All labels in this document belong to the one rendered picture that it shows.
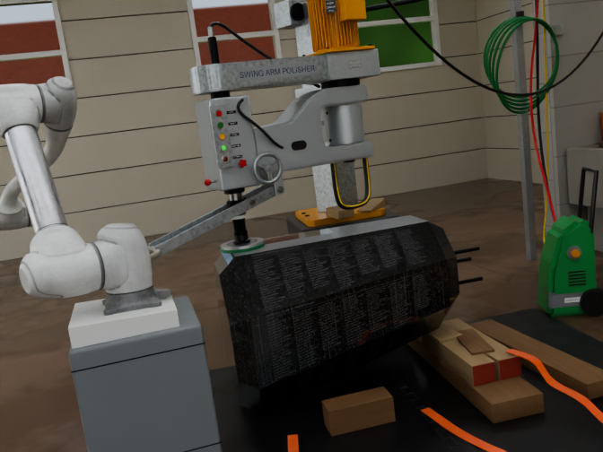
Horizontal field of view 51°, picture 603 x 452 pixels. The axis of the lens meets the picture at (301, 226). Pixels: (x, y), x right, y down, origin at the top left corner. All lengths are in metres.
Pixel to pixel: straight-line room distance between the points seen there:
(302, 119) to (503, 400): 1.56
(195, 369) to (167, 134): 7.16
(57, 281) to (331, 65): 1.75
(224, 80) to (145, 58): 6.20
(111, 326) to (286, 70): 1.56
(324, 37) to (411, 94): 6.93
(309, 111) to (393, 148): 6.86
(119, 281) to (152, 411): 0.42
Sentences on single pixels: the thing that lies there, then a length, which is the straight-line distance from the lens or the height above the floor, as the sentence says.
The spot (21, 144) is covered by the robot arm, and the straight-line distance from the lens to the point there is 2.21.
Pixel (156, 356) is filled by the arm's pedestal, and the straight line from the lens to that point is 2.02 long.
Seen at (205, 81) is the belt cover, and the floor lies 1.60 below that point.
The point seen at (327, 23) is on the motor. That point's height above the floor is 1.82.
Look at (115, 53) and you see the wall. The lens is 9.07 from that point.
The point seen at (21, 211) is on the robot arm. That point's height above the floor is 1.17.
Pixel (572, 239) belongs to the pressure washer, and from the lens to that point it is 4.03.
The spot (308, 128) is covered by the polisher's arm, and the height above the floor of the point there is 1.33.
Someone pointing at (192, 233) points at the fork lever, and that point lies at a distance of 2.91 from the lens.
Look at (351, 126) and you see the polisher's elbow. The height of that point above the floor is 1.31.
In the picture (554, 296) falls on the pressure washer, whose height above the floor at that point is 0.14.
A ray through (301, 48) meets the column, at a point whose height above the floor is 1.79.
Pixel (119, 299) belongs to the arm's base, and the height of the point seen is 0.90.
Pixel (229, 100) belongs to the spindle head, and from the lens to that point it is 2.91.
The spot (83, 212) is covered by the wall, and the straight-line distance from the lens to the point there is 9.07.
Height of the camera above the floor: 1.40
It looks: 10 degrees down
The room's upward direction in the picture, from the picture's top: 7 degrees counter-clockwise
